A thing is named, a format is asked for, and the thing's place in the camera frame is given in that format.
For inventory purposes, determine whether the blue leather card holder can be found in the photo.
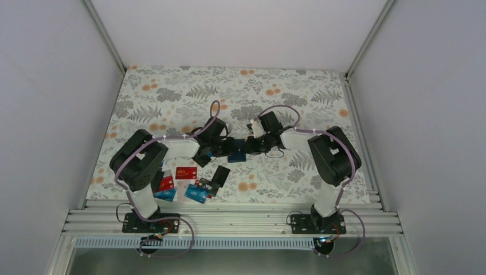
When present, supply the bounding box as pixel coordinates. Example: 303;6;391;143
227;139;246;163

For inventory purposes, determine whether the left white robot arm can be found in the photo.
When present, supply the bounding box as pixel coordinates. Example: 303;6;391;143
109;117;238;232

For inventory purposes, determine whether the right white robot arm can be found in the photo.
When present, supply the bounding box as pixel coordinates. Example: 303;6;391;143
243;112;362;233

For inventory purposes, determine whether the black card upper left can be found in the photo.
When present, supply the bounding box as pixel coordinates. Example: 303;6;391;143
192;150;211;168

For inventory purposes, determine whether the small black card top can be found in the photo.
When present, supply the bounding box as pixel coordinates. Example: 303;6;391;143
211;166;230;187

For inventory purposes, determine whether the black vip card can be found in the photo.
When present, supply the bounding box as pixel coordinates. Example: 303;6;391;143
195;178;221;198

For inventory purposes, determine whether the red card upper left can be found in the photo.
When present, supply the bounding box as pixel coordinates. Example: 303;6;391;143
175;167;197;180

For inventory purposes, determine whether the red card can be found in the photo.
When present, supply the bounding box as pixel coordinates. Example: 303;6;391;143
175;167;197;180
158;175;175;192

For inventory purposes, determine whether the blue card centre pile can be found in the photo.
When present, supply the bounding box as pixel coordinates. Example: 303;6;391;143
184;184;209;204

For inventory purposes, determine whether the red card lower left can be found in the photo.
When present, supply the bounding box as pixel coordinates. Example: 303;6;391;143
158;175;175;192

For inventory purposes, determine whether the blue card front left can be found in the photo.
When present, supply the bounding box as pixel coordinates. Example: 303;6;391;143
153;188;177;202

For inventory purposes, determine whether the floral patterned table mat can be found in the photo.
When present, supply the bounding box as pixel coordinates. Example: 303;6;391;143
87;65;355;203

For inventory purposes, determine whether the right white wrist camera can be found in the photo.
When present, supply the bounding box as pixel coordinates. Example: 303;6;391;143
247;119;265;139

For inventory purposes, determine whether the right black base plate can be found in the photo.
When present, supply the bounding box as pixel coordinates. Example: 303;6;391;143
291;213;347;234

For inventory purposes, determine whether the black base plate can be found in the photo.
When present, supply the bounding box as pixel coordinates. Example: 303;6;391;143
122;213;180;234
291;213;347;234

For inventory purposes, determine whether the grey slotted cable duct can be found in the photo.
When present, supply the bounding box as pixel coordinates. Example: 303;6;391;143
74;236;317;250

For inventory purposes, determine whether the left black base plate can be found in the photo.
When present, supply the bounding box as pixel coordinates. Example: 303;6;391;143
122;213;180;234

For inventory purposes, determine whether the aluminium rail frame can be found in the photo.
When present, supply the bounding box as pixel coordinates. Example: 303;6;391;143
62;200;403;237

